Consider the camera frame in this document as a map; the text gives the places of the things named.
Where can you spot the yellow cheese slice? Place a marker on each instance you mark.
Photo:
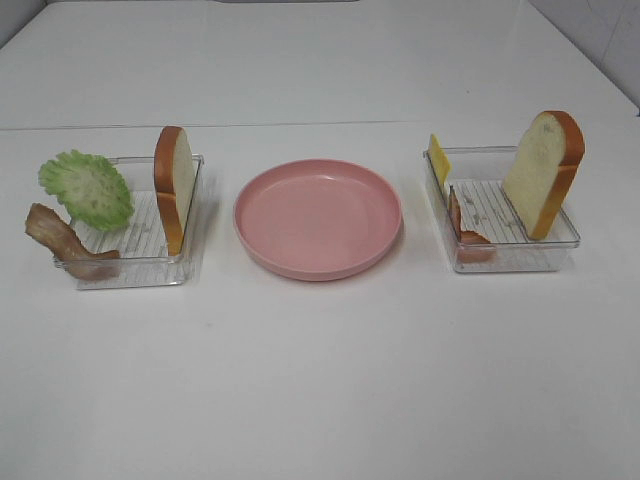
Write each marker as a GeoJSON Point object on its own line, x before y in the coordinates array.
{"type": "Point", "coordinates": [440, 163]}

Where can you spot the bread slice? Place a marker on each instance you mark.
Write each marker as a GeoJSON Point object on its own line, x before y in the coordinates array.
{"type": "Point", "coordinates": [546, 162]}
{"type": "Point", "coordinates": [174, 178]}

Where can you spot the right clear plastic container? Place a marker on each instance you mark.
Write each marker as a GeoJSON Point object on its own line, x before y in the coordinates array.
{"type": "Point", "coordinates": [476, 175]}

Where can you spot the pink round plate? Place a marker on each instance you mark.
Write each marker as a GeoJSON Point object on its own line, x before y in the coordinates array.
{"type": "Point", "coordinates": [317, 219]}

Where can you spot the left clear plastic container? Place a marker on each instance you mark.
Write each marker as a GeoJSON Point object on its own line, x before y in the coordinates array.
{"type": "Point", "coordinates": [144, 260]}

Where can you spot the bacon strip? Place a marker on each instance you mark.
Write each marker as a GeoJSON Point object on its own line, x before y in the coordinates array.
{"type": "Point", "coordinates": [473, 247]}
{"type": "Point", "coordinates": [45, 226]}

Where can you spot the clear plastic container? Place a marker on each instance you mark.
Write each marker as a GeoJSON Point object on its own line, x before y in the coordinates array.
{"type": "Point", "coordinates": [476, 175]}
{"type": "Point", "coordinates": [144, 260]}

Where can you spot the green lettuce leaf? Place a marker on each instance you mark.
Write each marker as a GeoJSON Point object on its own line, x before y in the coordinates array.
{"type": "Point", "coordinates": [90, 188]}

